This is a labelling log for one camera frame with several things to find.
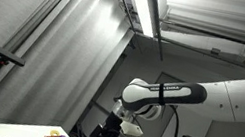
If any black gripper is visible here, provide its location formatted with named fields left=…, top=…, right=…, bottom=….
left=89, top=108, right=125, bottom=137

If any grey curtain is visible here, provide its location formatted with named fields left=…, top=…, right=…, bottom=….
left=0, top=0, right=141, bottom=137

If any long ceiling light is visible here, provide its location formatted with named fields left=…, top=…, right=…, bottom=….
left=107, top=0, right=169, bottom=41

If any black ceiling pipe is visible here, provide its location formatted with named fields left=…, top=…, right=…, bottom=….
left=158, top=15, right=245, bottom=49

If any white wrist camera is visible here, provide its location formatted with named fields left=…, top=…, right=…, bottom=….
left=118, top=120, right=146, bottom=137

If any yellow ring toy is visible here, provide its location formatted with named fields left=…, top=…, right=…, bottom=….
left=49, top=129, right=62, bottom=137

